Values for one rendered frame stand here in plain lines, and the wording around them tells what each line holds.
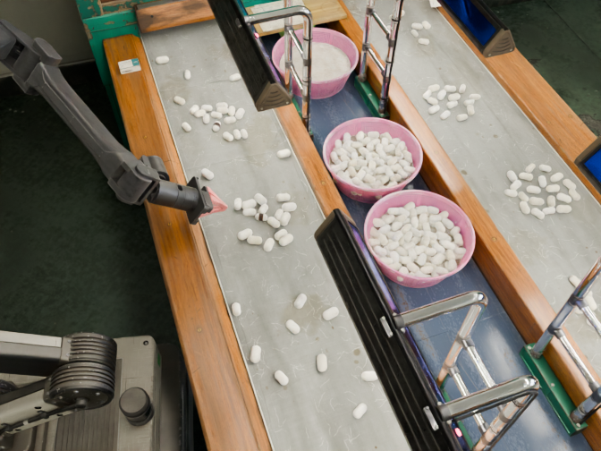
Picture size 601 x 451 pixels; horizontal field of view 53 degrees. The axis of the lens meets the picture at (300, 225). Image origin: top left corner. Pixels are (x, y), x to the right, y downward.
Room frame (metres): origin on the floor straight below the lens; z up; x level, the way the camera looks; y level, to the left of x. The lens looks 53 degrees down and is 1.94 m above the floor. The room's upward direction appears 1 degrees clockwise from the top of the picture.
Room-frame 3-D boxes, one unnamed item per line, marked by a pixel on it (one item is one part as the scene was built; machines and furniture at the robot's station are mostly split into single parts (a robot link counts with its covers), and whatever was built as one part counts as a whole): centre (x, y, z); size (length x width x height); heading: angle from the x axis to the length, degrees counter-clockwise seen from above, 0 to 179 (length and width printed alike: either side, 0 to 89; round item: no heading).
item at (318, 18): (1.74, 0.03, 0.77); 0.33 x 0.15 x 0.01; 110
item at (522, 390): (0.39, -0.24, 0.90); 0.20 x 0.19 x 0.45; 20
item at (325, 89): (1.54, -0.04, 0.72); 0.27 x 0.27 x 0.10
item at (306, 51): (1.30, 0.09, 0.90); 0.20 x 0.19 x 0.45; 20
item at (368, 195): (1.12, -0.19, 0.72); 0.27 x 0.27 x 0.10
